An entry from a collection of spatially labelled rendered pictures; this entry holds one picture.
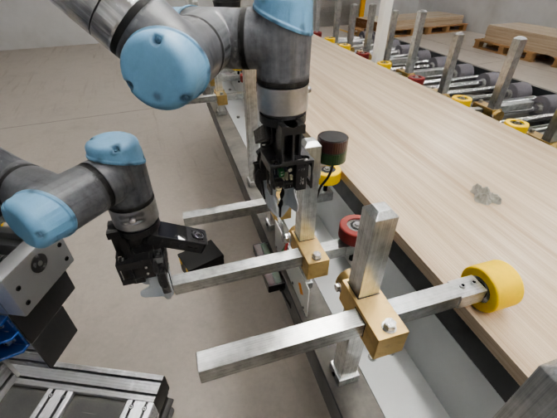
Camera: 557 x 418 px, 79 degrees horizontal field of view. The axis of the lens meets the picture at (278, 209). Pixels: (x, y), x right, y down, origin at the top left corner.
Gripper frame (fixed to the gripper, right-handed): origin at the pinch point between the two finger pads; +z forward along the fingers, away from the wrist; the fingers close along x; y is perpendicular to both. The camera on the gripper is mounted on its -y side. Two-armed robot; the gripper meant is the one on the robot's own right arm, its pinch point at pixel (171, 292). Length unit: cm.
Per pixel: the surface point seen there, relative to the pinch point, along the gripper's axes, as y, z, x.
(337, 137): -36.5, -28.8, -3.4
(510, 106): -153, -2, -62
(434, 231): -58, -8, 6
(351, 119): -70, -8, -57
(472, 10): -679, 41, -651
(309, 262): -29.1, -4.5, 4.4
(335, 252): -36.7, -2.4, 1.3
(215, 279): -9.2, -2.4, 1.4
